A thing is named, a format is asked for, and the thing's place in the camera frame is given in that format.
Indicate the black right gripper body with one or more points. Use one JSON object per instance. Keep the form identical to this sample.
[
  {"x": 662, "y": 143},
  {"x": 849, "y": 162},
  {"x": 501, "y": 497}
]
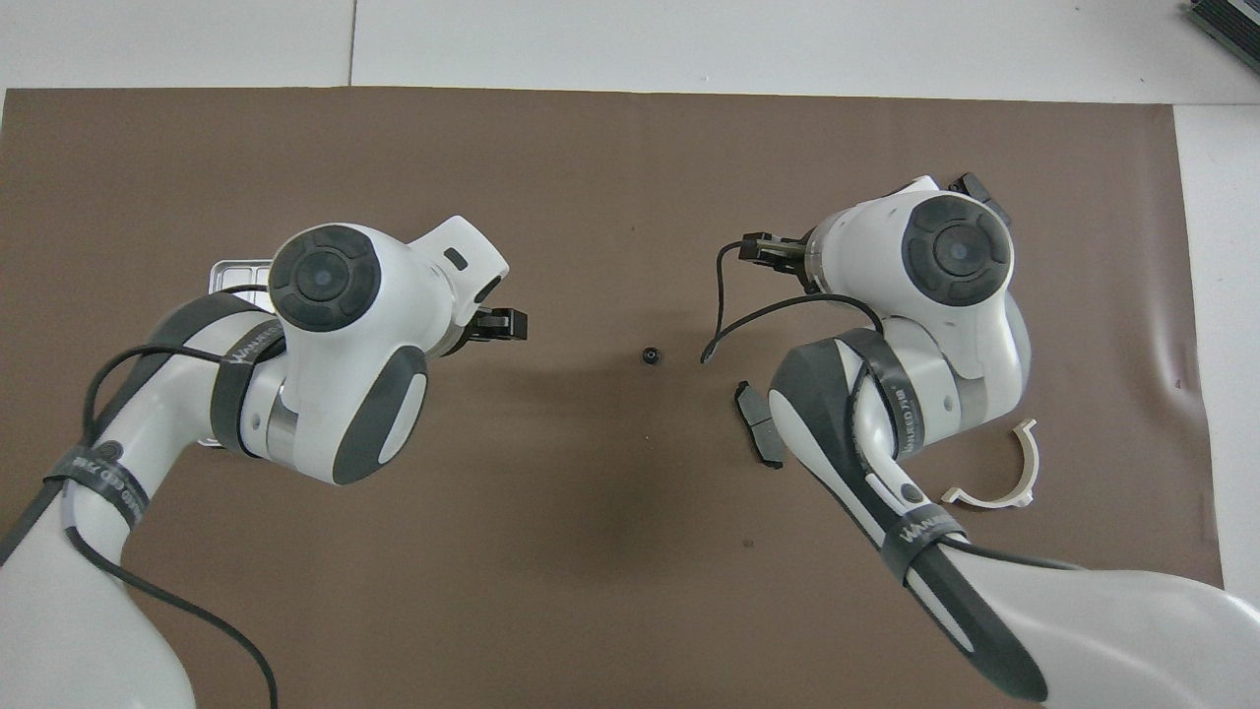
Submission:
[{"x": 799, "y": 258}]

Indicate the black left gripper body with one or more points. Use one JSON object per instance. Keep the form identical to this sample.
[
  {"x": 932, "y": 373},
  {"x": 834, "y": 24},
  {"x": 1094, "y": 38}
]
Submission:
[{"x": 465, "y": 330}]

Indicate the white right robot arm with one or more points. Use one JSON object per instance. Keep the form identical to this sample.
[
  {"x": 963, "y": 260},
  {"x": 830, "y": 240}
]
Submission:
[{"x": 945, "y": 335}]

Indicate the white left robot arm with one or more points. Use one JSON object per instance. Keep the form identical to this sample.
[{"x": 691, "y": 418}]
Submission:
[{"x": 345, "y": 325}]

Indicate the silver ribbed metal tray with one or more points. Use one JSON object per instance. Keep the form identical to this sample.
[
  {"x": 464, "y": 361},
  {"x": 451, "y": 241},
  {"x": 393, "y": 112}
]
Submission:
[{"x": 236, "y": 271}]

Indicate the single dark grey brake pad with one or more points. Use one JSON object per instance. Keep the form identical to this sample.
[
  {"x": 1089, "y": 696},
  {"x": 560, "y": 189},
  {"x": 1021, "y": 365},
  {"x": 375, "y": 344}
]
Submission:
[{"x": 753, "y": 414}]

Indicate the brown paper table mat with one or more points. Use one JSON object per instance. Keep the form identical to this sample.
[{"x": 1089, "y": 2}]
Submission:
[{"x": 591, "y": 158}]

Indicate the stacked dark grey brake pads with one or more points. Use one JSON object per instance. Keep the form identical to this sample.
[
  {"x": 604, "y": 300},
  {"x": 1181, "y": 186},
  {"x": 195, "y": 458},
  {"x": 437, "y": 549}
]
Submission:
[{"x": 976, "y": 183}]

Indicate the white curved plastic clamp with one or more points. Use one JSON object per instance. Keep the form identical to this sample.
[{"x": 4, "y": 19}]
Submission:
[{"x": 1029, "y": 463}]

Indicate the grey finned metal device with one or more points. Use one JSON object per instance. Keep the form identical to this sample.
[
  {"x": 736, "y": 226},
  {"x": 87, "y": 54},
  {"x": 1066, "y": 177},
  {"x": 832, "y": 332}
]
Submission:
[{"x": 1230, "y": 25}]

